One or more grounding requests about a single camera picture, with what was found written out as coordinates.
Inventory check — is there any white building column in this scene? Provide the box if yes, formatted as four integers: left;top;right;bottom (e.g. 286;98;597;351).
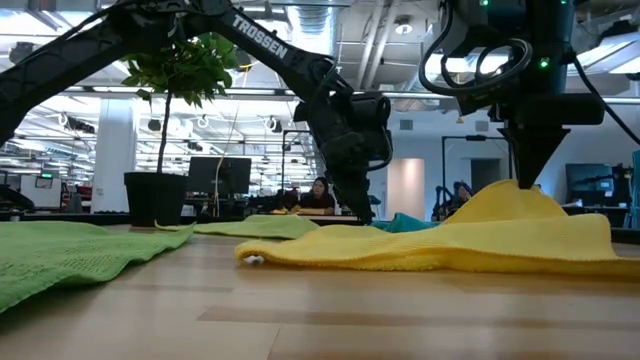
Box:
90;97;141;214

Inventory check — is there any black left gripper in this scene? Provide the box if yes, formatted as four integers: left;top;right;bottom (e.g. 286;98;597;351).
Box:
319;125;376;225

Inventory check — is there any black aluminium table frame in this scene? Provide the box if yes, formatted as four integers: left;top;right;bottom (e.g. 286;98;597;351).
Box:
0;212;640;246

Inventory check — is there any thin yellow hanging cord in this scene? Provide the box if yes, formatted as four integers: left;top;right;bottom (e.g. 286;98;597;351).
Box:
213;64;242;217

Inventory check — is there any black metal frame stand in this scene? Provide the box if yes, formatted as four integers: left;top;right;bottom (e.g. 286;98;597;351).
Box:
280;129;314;197
440;134;514;202

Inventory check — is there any black background monitor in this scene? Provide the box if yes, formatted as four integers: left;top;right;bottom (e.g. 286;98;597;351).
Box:
187;156;253;197
565;162;617;202

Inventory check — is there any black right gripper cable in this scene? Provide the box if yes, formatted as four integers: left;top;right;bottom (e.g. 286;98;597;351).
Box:
418;37;534;98

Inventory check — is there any green potted plant black pot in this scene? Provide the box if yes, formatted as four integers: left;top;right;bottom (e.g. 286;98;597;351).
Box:
121;32;240;229

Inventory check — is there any green microfiber towel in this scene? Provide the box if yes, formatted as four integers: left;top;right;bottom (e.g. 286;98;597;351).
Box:
0;220;196;315

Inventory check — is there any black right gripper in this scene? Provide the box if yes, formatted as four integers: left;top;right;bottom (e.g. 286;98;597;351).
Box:
492;92;607;191

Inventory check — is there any person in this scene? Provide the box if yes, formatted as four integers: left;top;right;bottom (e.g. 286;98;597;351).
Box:
293;175;338;217
438;180;475;222

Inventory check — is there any teal microfiber towel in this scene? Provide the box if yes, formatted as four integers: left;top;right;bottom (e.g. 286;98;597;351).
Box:
369;212;442;235

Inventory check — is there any yellow microfiber towel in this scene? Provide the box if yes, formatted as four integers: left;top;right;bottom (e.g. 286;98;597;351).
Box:
234;178;640;279

